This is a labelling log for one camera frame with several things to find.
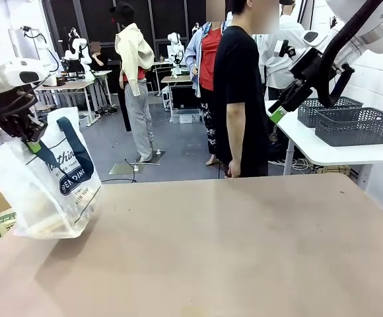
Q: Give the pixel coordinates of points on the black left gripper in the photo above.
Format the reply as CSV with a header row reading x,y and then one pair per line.
x,y
20,127

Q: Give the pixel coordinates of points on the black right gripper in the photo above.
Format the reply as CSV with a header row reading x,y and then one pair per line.
x,y
298,94

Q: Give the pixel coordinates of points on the dark grey plastic basket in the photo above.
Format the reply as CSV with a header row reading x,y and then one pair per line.
x,y
356,128
310,110

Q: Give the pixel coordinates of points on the person's right forearm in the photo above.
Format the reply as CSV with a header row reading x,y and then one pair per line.
x,y
235,145

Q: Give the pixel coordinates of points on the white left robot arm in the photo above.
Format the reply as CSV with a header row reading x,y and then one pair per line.
x,y
10,74

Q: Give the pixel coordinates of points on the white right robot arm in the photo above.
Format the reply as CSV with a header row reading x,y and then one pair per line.
x,y
376,23

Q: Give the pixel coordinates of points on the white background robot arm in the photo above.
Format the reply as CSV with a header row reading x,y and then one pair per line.
x,y
44,49
175,49
77,49

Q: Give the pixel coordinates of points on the person's right hand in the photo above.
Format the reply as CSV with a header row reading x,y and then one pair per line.
x,y
234,168

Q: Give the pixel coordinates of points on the person in white shirt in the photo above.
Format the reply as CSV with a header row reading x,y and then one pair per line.
x,y
274,62

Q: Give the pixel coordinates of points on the person in black t-shirt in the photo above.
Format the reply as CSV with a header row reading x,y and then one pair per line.
x,y
237,82

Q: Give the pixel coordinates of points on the background work desk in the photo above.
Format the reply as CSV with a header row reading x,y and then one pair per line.
x,y
72,85

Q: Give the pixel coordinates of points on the cardboard box green print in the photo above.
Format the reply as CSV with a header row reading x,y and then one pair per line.
x,y
3,224

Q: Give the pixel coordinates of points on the person in red shirt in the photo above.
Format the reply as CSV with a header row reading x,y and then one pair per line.
x,y
208,59

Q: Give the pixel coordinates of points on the metal floor plate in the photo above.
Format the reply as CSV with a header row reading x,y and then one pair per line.
x,y
122,169

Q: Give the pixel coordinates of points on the clear plastic storage bin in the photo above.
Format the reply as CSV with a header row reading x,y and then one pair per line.
x,y
185,116

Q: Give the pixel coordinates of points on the black box under table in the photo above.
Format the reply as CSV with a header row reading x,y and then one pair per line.
x,y
183,97

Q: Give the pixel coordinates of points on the small background table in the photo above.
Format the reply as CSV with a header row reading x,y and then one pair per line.
x,y
176,79

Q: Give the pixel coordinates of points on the seated person in black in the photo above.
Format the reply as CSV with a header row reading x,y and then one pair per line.
x,y
99,61

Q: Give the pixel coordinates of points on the person in beige jacket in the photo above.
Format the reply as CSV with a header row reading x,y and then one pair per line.
x,y
133,49

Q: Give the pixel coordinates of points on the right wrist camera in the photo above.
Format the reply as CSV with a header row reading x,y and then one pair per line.
x,y
285,49

